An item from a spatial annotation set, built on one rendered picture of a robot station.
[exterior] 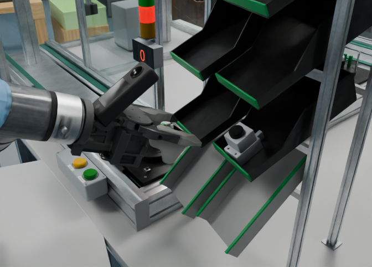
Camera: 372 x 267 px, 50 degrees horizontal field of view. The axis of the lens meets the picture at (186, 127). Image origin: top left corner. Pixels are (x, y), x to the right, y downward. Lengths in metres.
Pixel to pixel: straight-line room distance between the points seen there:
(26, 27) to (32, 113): 1.53
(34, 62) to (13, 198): 0.95
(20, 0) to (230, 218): 1.47
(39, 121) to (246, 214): 0.53
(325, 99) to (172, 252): 0.57
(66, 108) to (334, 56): 0.45
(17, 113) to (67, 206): 0.73
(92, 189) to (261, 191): 0.50
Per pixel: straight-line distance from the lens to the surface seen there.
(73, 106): 0.60
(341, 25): 0.72
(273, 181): 0.93
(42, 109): 0.58
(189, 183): 1.05
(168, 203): 1.18
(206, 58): 0.86
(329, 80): 0.76
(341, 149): 1.56
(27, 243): 1.20
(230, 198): 0.98
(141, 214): 1.13
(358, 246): 1.21
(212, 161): 1.02
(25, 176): 1.44
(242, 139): 0.79
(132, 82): 0.63
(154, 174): 1.17
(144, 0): 1.29
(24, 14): 2.08
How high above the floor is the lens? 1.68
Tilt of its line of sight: 31 degrees down
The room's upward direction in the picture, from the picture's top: straight up
